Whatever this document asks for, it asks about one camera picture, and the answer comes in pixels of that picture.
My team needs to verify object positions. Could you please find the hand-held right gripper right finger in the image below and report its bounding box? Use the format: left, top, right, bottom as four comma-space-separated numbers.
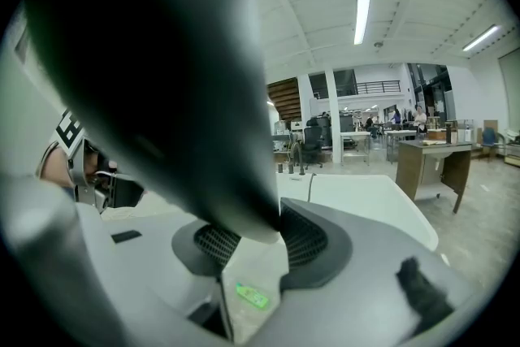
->
243, 197, 479, 347

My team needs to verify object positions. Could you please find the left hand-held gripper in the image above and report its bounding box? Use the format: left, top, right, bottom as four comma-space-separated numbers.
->
48, 108, 145, 215

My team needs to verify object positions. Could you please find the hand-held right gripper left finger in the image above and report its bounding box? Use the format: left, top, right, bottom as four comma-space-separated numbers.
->
0, 174, 241, 347

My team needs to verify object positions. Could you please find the person's left forearm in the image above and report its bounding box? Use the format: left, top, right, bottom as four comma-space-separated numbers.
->
38, 145, 76, 189

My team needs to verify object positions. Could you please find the white bathtub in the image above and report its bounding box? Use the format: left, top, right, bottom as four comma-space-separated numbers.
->
101, 172, 440, 253

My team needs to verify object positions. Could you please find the green plastic bottle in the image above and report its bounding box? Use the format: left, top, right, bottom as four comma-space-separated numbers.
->
236, 282, 270, 310

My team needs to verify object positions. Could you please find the dark wooden vanity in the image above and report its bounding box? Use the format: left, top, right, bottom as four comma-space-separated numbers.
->
395, 140, 474, 215

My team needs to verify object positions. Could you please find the black arched faucet spout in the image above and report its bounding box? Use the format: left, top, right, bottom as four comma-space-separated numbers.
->
291, 142, 306, 176

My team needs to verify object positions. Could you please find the black office chair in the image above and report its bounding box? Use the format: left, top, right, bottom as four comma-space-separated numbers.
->
302, 124, 326, 171

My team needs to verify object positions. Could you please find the wooden staircase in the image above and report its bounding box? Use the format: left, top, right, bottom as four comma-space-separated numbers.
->
266, 77, 304, 122

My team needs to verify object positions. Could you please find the black balcony railing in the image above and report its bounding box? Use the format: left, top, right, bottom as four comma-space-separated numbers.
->
354, 80, 402, 95

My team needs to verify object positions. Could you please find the long ceiling lamp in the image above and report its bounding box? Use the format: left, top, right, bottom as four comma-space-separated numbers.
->
461, 24, 504, 53
352, 0, 371, 46

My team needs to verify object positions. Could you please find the metal frame table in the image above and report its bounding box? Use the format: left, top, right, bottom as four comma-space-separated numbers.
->
339, 130, 372, 167

